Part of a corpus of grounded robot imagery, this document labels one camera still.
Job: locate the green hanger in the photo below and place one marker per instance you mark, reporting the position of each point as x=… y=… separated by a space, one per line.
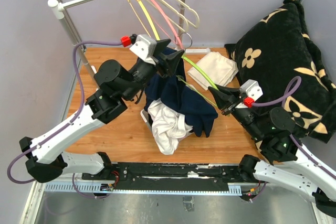
x=199 y=72

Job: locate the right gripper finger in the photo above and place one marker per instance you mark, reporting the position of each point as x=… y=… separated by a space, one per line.
x=226 y=92
x=220 y=96

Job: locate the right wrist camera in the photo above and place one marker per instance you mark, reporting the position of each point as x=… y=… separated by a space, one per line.
x=249 y=93

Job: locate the black floral blanket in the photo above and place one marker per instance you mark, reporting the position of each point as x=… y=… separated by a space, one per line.
x=273 y=52

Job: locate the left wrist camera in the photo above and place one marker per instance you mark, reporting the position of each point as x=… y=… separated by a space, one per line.
x=143 y=46

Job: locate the pink white hanger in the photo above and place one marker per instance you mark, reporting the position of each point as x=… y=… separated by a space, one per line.
x=177 y=41

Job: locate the wooden hanger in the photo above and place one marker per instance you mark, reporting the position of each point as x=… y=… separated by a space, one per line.
x=170 y=18

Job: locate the navy blue t shirt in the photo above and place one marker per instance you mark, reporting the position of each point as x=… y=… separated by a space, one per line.
x=176 y=95

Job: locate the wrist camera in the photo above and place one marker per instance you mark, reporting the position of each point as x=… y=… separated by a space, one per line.
x=143 y=46
x=249 y=93

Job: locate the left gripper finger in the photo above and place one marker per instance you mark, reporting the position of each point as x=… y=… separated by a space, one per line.
x=161 y=45
x=173 y=60

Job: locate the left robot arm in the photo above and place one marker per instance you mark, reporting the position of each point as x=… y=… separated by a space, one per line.
x=46 y=155

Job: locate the yellow hanger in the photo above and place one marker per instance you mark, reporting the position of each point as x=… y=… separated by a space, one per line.
x=148 y=17

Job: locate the white t shirt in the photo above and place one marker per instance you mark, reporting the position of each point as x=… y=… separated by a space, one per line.
x=168 y=127

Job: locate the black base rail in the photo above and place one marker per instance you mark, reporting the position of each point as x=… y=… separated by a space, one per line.
x=170 y=177

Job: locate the white plastic basket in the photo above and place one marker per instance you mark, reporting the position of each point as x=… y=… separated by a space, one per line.
x=145 y=116

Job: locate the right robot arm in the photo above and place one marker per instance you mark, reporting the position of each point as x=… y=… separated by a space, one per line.
x=287 y=162

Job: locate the folded cream cloth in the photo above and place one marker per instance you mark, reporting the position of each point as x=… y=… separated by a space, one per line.
x=215 y=70

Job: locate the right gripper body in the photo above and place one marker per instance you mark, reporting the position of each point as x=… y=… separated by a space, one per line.
x=231 y=107

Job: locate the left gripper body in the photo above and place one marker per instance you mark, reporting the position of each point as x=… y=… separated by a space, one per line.
x=162 y=70

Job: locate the metal clothes rack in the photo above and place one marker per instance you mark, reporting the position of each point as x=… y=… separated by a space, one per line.
x=59 y=10

